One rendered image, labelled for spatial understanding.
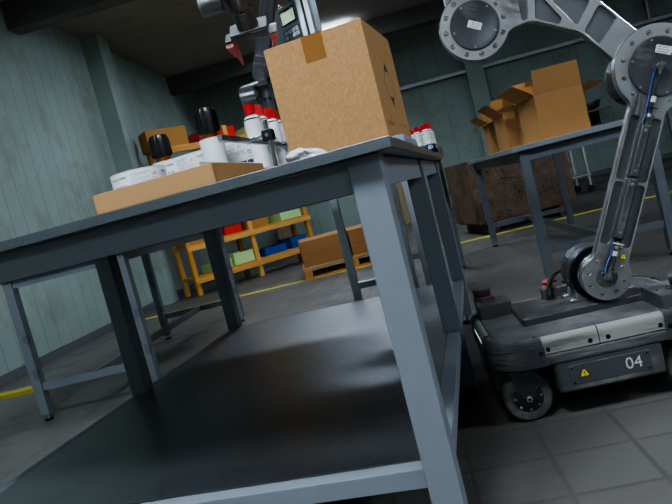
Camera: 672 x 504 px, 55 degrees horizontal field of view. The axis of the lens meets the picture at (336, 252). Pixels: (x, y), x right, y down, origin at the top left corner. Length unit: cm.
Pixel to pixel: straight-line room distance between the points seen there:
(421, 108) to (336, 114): 1062
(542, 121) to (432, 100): 846
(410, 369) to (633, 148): 108
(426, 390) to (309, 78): 75
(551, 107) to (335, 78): 238
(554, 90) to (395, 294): 273
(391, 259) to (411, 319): 11
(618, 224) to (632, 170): 16
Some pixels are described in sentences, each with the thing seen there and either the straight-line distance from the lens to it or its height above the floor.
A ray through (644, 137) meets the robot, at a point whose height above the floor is 70.
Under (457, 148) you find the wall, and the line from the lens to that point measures 1207.
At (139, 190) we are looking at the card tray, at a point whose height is 86.
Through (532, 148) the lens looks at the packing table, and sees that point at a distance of 371.
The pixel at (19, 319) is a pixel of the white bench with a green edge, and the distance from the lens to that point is 369.
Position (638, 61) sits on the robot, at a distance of 205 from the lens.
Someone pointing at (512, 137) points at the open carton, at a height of 85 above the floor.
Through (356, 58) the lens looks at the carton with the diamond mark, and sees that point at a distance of 149.
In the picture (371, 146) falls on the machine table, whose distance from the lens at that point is 112.
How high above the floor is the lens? 75
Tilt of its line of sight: 5 degrees down
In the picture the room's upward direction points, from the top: 14 degrees counter-clockwise
